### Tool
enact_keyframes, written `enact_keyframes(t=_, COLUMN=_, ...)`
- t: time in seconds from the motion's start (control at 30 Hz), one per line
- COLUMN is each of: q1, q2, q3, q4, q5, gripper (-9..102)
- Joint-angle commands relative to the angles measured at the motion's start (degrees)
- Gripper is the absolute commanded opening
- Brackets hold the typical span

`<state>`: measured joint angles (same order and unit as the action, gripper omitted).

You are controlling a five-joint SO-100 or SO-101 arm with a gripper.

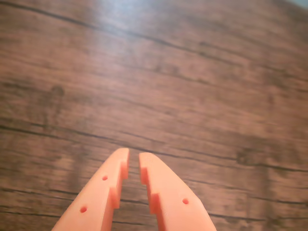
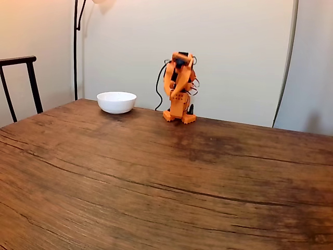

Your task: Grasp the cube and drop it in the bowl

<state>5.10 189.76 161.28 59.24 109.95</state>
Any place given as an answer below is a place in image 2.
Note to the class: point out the black floor lamp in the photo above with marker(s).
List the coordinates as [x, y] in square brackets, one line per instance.
[75, 52]

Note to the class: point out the white bowl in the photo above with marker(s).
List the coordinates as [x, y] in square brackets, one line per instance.
[116, 102]

